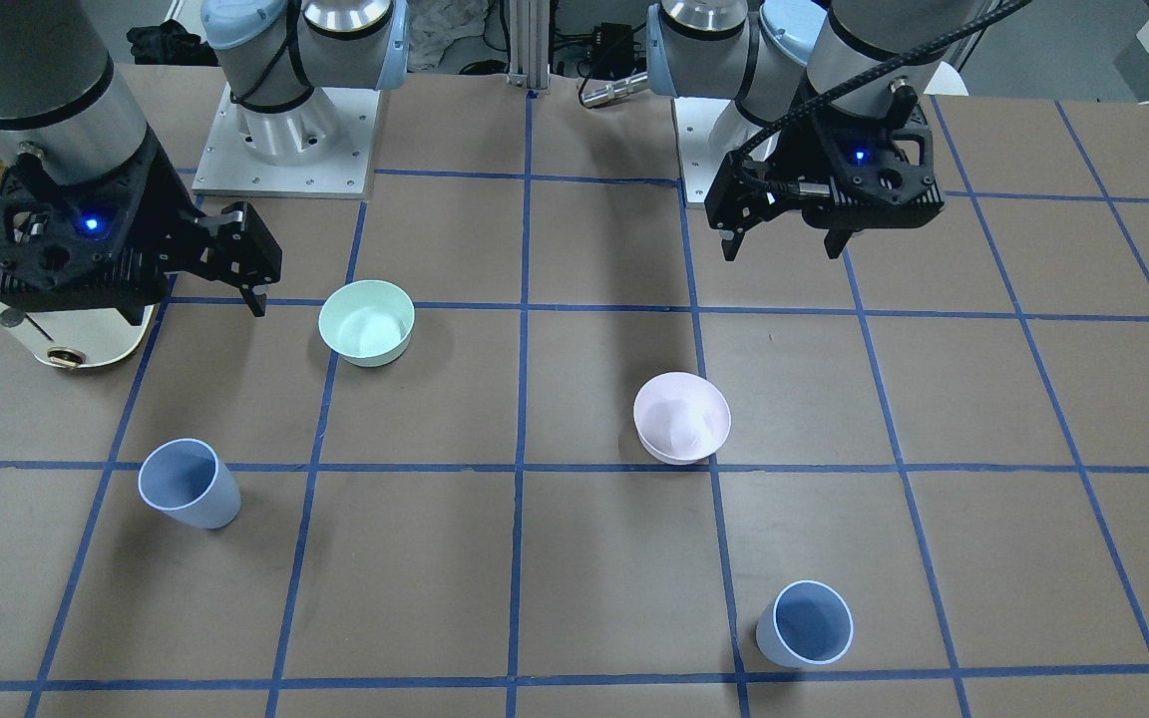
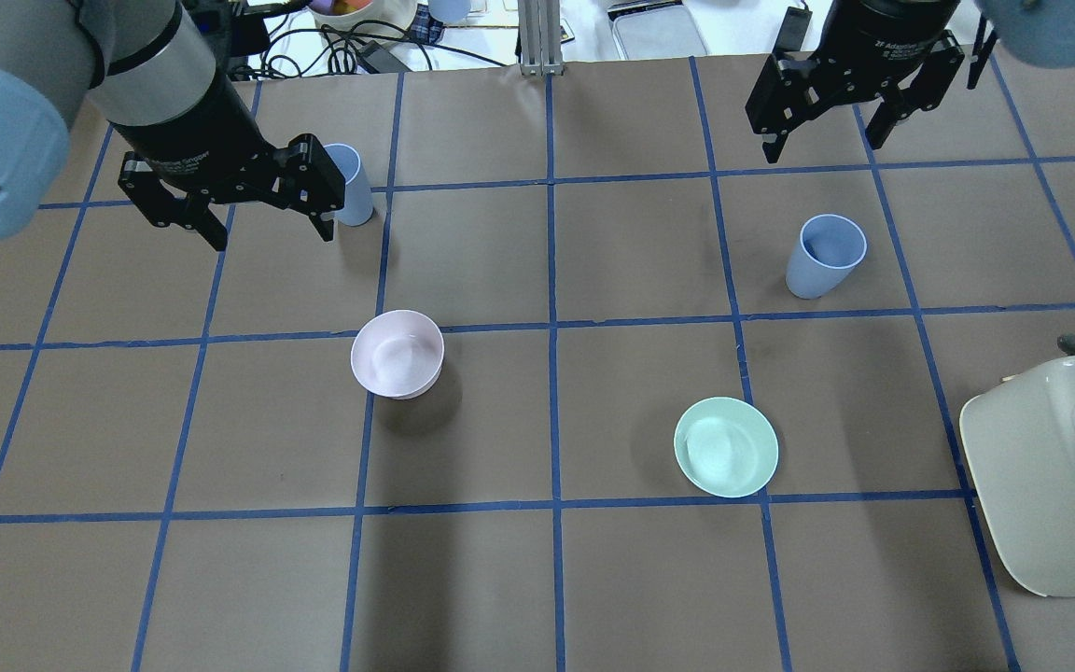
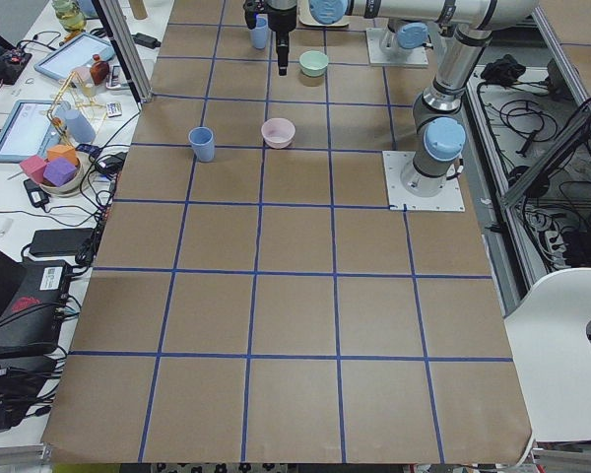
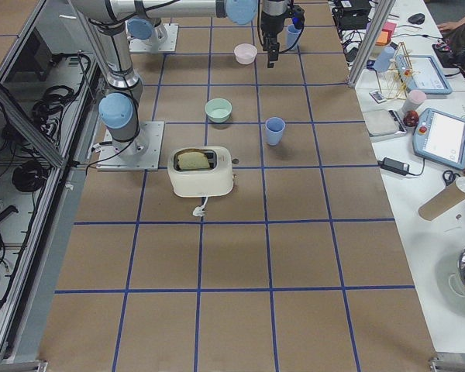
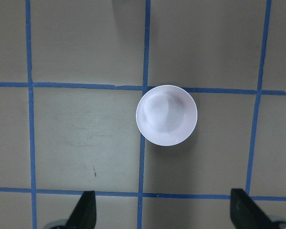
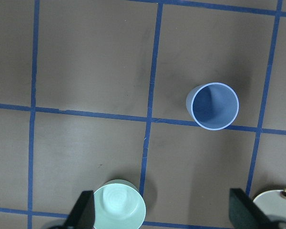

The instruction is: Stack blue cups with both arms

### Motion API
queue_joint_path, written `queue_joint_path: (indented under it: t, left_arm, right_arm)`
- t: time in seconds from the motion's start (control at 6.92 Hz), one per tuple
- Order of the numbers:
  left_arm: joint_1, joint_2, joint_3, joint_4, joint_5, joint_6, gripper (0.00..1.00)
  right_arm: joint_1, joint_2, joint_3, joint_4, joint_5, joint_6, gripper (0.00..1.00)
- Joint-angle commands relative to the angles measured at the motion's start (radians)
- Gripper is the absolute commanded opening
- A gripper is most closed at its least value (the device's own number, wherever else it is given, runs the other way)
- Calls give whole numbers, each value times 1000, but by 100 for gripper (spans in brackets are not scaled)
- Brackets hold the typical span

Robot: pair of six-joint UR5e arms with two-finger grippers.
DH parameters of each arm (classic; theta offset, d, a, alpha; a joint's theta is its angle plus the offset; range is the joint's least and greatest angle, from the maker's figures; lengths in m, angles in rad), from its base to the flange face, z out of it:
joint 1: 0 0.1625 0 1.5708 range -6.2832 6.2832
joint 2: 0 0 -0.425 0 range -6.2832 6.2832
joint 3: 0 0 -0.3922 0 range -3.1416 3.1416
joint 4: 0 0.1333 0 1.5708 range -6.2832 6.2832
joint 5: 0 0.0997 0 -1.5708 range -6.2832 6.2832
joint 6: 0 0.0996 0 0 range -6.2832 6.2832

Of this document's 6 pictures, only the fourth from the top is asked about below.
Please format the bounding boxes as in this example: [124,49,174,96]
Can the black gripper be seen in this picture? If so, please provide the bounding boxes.
[257,0,305,69]

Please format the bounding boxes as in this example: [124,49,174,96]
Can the blue cup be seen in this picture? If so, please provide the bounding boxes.
[265,117,286,146]
[373,46,394,73]
[286,24,301,51]

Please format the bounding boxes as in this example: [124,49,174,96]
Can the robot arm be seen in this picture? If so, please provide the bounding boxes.
[71,1,148,161]
[71,1,305,75]

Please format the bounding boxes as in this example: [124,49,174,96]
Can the pink bowl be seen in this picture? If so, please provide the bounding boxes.
[233,43,258,65]

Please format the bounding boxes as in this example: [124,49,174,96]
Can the green bowl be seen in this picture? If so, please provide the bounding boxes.
[205,98,233,123]

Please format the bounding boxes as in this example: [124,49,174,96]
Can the black electronics box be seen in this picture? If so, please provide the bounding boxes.
[332,0,371,31]

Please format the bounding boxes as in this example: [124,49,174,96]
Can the blue cup on rack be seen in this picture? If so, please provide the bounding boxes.
[373,46,394,73]

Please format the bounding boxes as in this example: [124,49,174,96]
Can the sticky note pads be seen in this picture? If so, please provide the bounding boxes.
[375,22,397,47]

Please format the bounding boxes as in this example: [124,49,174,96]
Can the grey digital scale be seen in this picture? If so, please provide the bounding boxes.
[363,109,407,142]

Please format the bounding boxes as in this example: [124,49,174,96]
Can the bread slice in toaster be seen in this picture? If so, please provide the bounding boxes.
[177,151,210,171]

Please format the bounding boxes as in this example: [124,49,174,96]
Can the white toaster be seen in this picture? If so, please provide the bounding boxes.
[167,146,233,198]

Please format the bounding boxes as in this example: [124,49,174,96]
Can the far teach pendant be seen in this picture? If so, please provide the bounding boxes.
[394,54,453,95]

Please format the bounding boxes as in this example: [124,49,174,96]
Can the teach pendant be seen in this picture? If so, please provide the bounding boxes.
[394,54,453,95]
[412,108,465,170]

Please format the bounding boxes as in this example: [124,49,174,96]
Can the pink cup on side table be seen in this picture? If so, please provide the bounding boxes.
[401,89,427,113]

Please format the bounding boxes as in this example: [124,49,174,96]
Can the computer mouse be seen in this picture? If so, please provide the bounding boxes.
[407,13,425,25]

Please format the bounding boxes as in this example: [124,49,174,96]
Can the red apple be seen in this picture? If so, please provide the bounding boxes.
[403,110,419,128]

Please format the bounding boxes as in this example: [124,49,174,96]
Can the black power adapter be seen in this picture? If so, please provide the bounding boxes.
[377,157,409,176]

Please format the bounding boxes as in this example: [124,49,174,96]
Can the near teach pendant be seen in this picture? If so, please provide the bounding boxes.
[412,108,465,170]

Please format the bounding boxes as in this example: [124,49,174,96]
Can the cardboard tube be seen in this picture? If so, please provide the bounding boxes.
[418,177,465,221]

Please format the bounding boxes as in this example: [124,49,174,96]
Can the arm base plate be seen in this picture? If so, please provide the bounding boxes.
[95,121,164,171]
[126,20,178,54]

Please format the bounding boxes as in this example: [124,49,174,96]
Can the aluminium frame post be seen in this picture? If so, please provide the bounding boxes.
[347,0,395,88]

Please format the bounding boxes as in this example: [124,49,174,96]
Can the wooden wire rack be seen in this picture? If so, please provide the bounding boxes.
[376,42,414,100]

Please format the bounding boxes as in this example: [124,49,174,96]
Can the toaster power cord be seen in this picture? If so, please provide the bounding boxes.
[192,195,210,218]

